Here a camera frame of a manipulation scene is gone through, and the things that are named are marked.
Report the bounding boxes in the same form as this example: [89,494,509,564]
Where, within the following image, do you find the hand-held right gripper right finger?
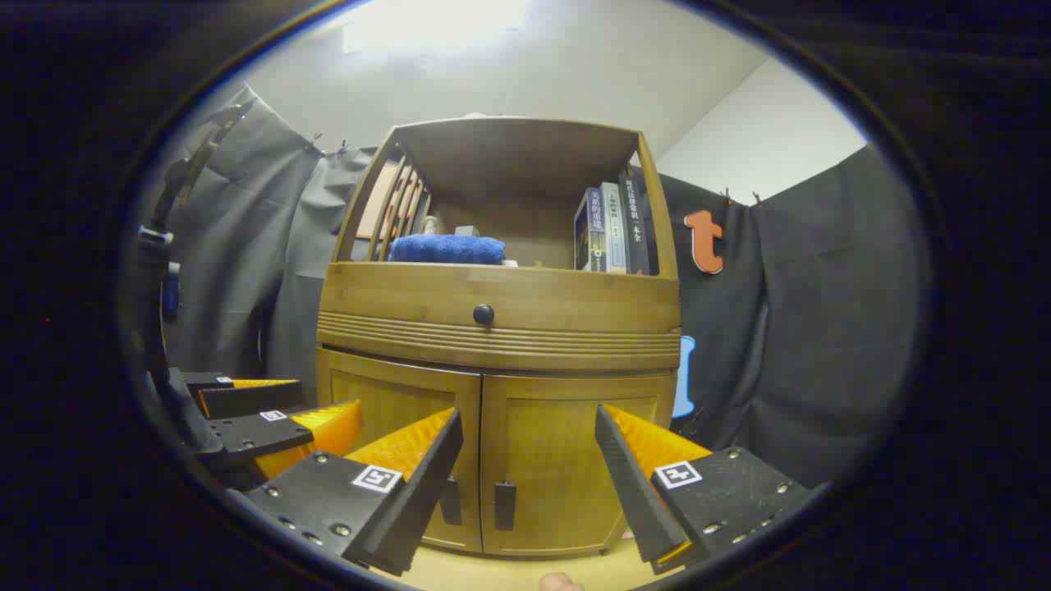
[594,403,814,575]

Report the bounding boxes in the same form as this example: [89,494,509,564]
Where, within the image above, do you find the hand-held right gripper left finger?
[245,406,465,577]

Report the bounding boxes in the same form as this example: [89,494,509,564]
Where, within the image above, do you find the wooden double-door shoe cabinet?
[316,115,682,559]

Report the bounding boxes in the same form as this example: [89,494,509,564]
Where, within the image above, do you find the wooden drawer with black knob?
[317,261,682,372]

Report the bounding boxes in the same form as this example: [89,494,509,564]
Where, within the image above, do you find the blue folded towel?
[388,234,507,266]

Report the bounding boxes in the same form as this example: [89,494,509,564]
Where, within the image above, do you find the black spine book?
[617,171,651,277]

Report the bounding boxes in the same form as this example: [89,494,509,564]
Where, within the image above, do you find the pale blue spine book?
[601,182,629,274]

